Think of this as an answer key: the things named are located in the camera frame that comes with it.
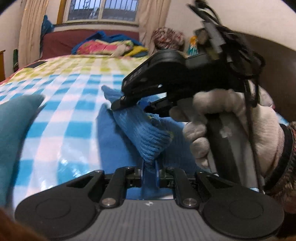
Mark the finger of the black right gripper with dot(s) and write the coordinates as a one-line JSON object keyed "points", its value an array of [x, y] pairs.
{"points": [[164, 107], [127, 102]]}

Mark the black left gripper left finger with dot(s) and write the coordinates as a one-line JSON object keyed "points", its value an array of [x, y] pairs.
{"points": [[68, 209]]}

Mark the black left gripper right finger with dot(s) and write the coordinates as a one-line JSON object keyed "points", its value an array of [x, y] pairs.
{"points": [[228, 208]]}

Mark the blue knit sweater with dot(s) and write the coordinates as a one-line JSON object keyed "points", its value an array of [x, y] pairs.
{"points": [[131, 137]]}

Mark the white gloved right hand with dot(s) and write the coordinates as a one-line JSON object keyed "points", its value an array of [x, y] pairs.
{"points": [[269, 137]]}

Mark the blue yellow bottle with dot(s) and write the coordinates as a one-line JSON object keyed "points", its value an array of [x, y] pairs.
{"points": [[193, 46]]}

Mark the colourful bedding pile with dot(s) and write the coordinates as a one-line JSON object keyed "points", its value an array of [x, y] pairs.
{"points": [[117, 45]]}

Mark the dark wooden furniture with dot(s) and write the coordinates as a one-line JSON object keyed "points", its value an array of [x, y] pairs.
{"points": [[278, 75]]}

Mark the brown patterned bundle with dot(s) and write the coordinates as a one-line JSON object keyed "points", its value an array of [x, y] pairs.
{"points": [[167, 38]]}

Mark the checkered plastic bed sheet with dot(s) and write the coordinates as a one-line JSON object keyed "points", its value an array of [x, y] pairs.
{"points": [[61, 143]]}

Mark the maroon headboard cover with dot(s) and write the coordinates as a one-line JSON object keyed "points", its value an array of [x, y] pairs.
{"points": [[61, 43]]}

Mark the right beige curtain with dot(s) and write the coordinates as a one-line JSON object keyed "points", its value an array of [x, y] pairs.
{"points": [[152, 14]]}

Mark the beige curtain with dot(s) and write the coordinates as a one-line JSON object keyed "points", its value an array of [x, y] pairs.
{"points": [[30, 32], [152, 14]]}

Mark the dark phone on bed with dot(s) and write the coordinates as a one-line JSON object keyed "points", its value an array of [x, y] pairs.
{"points": [[36, 64]]}

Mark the barred window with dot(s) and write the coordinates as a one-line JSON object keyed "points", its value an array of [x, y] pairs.
{"points": [[91, 11]]}

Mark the teal fleece garment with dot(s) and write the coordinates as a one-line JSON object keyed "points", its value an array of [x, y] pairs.
{"points": [[17, 115]]}

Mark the left beige curtain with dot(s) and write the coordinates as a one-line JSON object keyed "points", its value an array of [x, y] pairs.
{"points": [[30, 32]]}

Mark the wooden cabinet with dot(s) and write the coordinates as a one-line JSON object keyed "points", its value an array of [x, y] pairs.
{"points": [[2, 71]]}

